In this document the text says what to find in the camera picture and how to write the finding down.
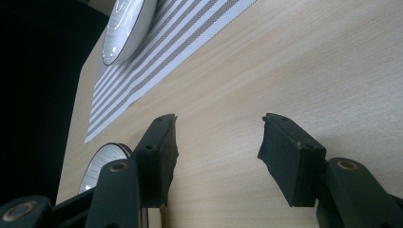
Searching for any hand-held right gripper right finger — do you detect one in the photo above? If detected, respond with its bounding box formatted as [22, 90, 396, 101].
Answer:
[257, 112, 328, 209]

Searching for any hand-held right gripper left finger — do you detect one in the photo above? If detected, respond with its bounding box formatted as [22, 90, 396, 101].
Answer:
[130, 113, 181, 209]

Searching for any grey striped placemat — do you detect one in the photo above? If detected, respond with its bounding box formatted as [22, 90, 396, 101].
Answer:
[84, 0, 259, 144]

